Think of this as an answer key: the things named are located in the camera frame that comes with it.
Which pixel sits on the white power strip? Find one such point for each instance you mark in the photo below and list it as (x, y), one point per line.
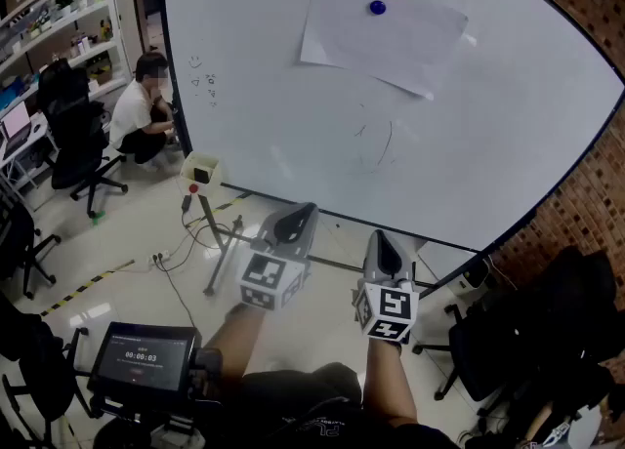
(158, 257)

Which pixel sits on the large white whiteboard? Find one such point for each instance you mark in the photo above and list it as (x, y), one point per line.
(293, 144)

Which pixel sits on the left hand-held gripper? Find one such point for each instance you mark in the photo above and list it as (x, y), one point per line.
(266, 278)

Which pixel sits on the black tablet screen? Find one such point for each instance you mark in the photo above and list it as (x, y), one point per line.
(141, 359)

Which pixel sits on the open laptop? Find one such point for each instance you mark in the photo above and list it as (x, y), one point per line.
(15, 125)

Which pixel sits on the white paper sheet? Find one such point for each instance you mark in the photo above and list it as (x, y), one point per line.
(390, 47)

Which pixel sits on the person's right forearm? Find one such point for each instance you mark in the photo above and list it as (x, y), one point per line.
(388, 383)

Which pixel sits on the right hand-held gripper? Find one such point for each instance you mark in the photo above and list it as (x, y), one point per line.
(390, 310)

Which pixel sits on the white box device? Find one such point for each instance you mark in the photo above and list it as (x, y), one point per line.
(474, 277)

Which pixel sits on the black tablet mount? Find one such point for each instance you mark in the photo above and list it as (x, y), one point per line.
(206, 371)

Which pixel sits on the red round button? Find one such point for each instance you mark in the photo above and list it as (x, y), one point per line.
(194, 189)

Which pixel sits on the small green floor object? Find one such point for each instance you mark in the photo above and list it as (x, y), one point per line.
(98, 216)

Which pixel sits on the blue round magnet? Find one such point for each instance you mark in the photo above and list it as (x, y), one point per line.
(378, 8)

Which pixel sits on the white storage shelf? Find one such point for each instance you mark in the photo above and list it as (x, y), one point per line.
(63, 22)

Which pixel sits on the yellow black floor tape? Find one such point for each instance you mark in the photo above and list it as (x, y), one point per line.
(78, 289)

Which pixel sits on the person's left forearm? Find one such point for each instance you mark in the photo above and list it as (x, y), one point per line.
(234, 344)

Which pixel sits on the black power adapter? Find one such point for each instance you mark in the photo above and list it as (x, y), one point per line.
(186, 204)

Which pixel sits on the white flat panel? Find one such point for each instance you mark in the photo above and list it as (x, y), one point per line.
(442, 259)

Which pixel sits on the black mesh office chair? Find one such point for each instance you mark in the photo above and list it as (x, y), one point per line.
(73, 115)

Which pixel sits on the person's black clothing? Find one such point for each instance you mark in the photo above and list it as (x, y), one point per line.
(293, 413)

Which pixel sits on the white desk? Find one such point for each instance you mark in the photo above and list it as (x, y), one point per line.
(27, 144)

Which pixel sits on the white marker tray box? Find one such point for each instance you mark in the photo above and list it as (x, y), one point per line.
(215, 171)

